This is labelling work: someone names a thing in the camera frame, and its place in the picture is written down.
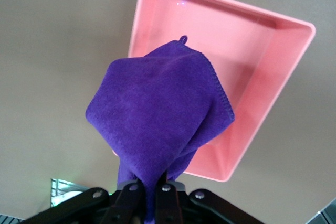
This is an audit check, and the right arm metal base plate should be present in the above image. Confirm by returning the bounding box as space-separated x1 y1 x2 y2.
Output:
50 178 87 208

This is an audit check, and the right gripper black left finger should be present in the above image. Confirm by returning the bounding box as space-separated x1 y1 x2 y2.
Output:
99 182 144 224

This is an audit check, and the pink plastic bin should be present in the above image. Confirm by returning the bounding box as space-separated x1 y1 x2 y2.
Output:
128 0 316 183

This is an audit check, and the aluminium frame rail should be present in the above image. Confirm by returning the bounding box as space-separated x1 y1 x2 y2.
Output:
318 199 336 224

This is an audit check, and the purple microfibre cloth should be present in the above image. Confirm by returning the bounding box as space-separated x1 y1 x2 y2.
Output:
86 35 235 224

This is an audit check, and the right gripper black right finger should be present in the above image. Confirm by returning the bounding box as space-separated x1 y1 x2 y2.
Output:
154 182 184 224

